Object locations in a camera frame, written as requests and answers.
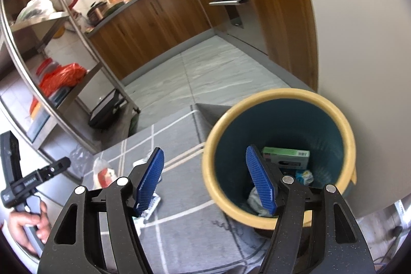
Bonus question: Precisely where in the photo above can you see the black pan on shelf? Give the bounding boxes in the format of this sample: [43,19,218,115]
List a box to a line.
[88,89,125,131]

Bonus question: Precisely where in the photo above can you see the wooden kitchen cabinets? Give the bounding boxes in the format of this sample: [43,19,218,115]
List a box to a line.
[88,0,318,89]

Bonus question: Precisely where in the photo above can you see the stainless steel shelf rack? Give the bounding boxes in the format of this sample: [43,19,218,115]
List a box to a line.
[1,0,140,156]

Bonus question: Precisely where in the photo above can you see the grey plaid cushion mat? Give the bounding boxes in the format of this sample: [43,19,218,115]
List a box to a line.
[95,103,267,273]

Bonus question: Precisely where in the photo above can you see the green white medicine box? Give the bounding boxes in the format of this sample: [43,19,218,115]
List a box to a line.
[262,147,310,170]

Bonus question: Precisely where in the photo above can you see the blue surgical masks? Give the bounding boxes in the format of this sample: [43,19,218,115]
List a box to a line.
[247,187,272,218]

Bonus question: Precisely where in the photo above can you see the teal yellow-rimmed trash bin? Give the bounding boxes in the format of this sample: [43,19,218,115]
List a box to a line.
[202,88,357,230]

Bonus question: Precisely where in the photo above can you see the dark cooking pot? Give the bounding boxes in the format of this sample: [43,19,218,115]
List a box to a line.
[87,1,108,26]

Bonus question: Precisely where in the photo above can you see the person's left hand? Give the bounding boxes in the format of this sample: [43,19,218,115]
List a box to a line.
[8,200,52,254]

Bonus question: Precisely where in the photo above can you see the red plastic bag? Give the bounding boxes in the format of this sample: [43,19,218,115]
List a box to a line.
[39,63,87,97]

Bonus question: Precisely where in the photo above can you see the red floral paper packet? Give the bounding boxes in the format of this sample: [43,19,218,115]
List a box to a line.
[93,158,117,188]

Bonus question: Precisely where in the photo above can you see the blue silver foil wrapper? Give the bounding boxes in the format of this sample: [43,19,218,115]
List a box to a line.
[295,170,314,186]

